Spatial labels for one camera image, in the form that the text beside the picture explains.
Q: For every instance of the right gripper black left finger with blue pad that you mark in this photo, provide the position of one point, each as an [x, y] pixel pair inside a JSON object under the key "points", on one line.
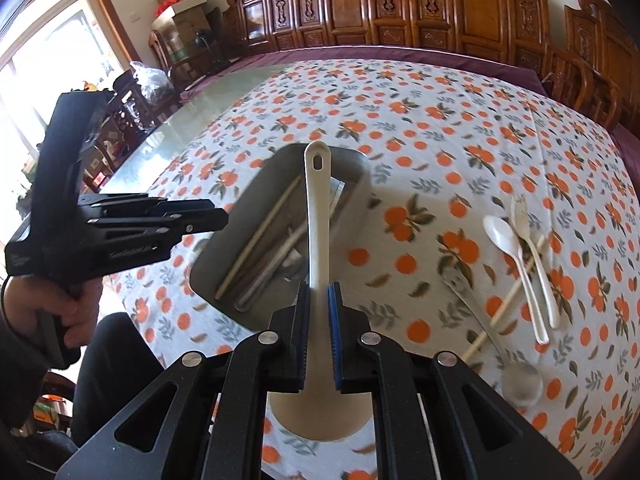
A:
{"points": [[273, 360]]}

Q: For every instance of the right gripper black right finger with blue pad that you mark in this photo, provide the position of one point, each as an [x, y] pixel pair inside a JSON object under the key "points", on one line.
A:
{"points": [[367, 362]]}

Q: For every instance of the large white plastic spoon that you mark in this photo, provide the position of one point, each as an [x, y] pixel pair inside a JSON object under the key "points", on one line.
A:
{"points": [[319, 412]]}

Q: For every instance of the metal smiley face spoon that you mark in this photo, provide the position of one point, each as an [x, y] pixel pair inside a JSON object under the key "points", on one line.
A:
{"points": [[521, 382]]}

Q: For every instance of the metal fork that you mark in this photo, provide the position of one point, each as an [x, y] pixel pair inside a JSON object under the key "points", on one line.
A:
{"points": [[287, 260]]}

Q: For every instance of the person's left hand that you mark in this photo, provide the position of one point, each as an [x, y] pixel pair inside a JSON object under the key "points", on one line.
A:
{"points": [[23, 298]]}

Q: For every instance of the grey metal utensil tray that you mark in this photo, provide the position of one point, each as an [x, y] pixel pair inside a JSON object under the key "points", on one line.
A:
{"points": [[351, 177]]}

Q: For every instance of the white plastic fork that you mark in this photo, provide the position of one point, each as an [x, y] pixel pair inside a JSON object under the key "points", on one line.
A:
{"points": [[520, 222]]}

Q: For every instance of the stacked cardboard boxes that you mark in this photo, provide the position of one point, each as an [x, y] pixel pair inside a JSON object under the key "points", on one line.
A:
{"points": [[178, 22]]}

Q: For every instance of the purple table cover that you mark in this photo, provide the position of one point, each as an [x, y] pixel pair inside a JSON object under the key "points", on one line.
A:
{"points": [[375, 55]]}

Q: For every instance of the carved wooden chair row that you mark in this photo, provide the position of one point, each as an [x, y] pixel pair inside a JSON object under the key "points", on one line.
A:
{"points": [[595, 71]]}

